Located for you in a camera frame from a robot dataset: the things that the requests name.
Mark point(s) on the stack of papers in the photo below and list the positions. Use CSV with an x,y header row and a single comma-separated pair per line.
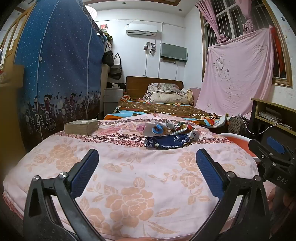
x,y
270,117

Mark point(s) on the silver foil wrapper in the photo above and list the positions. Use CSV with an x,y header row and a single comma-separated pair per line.
x,y
193,135

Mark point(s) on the orange basin with white rim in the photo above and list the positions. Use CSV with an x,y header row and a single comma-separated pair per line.
x,y
238,142

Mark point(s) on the pink floral blanket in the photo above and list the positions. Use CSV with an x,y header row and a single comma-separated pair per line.
x,y
138,185

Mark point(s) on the black handbag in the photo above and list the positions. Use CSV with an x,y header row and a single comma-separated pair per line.
x,y
107,58

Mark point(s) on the red decoration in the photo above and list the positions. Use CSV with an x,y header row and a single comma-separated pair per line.
x,y
103,26

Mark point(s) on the white nightstand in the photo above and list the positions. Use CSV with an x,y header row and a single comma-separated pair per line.
x,y
112,98

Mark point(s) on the barred window with wooden frame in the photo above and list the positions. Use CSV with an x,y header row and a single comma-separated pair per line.
x,y
231,18

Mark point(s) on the wall socket with chargers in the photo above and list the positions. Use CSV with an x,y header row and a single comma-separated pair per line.
x,y
149,48

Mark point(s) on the wooden desk with shelf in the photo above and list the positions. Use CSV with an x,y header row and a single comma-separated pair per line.
x,y
261,109

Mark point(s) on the dark clothes pile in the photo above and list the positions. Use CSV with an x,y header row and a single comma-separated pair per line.
x,y
121,84

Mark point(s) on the green covered wall television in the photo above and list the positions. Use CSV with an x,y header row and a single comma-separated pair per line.
x,y
173,51

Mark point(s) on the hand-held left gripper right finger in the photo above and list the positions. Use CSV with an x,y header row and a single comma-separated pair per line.
x,y
209,173

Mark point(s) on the white tissue box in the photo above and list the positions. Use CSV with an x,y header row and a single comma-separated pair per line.
x,y
115,86

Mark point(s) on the tall beige cupboard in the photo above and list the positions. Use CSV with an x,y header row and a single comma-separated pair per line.
x,y
104,76

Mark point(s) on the pink hanging sheet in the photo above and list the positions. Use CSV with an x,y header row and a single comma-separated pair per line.
x,y
235,69

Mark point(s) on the light wooden cabinet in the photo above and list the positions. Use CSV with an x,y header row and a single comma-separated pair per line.
x,y
13,76

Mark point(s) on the white air conditioner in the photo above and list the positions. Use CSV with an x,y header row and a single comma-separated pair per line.
x,y
141,29

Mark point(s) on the yellow floral cloth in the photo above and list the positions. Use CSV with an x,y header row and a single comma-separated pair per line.
x,y
189,95

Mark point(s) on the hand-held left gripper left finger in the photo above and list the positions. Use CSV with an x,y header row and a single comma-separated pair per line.
x,y
84,172

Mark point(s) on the red cloth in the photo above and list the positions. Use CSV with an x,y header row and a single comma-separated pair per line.
x,y
277,51

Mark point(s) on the bed with colourful blanket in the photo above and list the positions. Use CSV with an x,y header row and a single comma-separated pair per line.
x,y
157,109

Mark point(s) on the tan paper stack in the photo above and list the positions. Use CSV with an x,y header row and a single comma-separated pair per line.
x,y
81,127

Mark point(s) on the clutter on cupboard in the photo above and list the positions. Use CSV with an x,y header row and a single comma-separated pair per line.
x,y
106,36

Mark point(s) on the floral pillow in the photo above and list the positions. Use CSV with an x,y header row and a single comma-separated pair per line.
x,y
161,87

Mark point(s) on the beige pillow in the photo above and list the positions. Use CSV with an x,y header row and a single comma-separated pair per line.
x,y
166,97

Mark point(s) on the black quilted bag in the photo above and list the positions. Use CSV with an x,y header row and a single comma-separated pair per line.
x,y
237,126

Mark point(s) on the grey tote bag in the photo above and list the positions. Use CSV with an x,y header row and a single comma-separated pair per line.
x,y
116,68

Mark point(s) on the grey wrapper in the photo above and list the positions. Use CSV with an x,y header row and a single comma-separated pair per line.
x,y
171,125

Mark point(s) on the dark blue patterned sock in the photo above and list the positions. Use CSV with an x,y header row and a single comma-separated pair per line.
x,y
168,141

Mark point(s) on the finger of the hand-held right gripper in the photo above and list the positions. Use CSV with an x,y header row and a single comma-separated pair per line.
x,y
255,147
276,144

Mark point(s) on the pink curtain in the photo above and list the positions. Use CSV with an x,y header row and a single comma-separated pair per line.
x,y
246,20
208,11

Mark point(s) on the red yellow snack wrapper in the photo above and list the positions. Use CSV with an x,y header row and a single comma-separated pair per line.
x,y
183,128

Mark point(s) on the blue fabric wardrobe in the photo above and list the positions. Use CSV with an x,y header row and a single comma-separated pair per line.
x,y
60,58

